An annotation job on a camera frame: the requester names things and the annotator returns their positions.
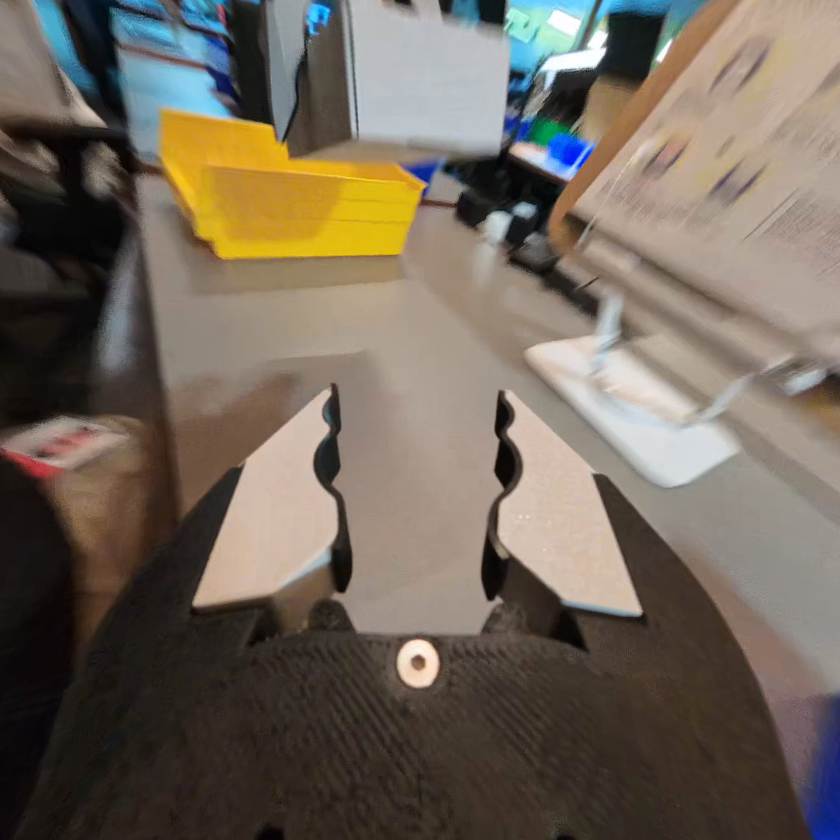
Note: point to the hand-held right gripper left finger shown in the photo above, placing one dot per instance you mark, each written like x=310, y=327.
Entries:
x=269, y=525

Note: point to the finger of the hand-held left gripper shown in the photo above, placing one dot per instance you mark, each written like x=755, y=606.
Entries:
x=285, y=65

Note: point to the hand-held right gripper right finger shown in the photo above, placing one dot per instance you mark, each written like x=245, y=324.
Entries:
x=564, y=531

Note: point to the yellow storage bin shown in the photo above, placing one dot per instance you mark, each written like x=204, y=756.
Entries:
x=282, y=197

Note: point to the white cardboard box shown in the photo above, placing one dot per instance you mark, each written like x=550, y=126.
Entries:
x=420, y=72

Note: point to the grey desk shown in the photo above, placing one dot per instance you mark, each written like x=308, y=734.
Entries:
x=426, y=328

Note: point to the pink printed card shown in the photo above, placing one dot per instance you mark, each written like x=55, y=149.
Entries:
x=59, y=443

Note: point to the black battery charger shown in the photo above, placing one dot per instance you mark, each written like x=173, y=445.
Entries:
x=476, y=207

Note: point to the green storage bin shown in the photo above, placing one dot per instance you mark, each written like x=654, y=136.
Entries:
x=544, y=131

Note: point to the black power adapter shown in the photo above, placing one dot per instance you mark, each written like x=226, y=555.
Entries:
x=535, y=257

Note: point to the black cube device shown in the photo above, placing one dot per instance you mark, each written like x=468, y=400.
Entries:
x=522, y=223

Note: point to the instruction sheet on stand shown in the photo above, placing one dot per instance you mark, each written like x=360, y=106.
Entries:
x=722, y=144

